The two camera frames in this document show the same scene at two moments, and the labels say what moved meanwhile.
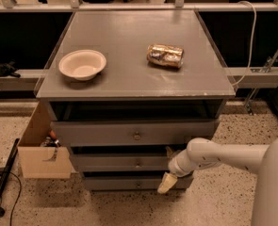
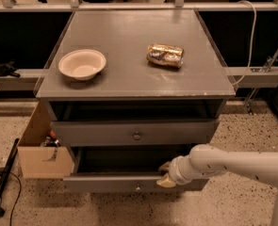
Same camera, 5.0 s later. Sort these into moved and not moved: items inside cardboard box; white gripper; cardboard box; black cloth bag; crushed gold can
Moved: white gripper
Not moved: cardboard box; black cloth bag; items inside cardboard box; crushed gold can
